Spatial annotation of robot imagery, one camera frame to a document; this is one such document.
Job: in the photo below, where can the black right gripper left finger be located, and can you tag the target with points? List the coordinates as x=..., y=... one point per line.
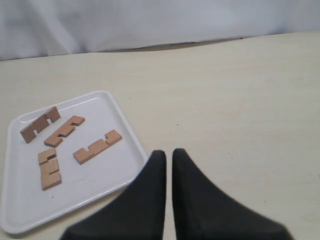
x=138, y=213

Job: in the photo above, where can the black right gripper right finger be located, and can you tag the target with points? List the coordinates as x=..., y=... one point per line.
x=204, y=212

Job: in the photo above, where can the white plastic tray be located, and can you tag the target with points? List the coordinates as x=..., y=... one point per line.
x=25, y=205

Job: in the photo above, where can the white backdrop curtain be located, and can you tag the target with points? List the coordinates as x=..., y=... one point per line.
x=38, y=28

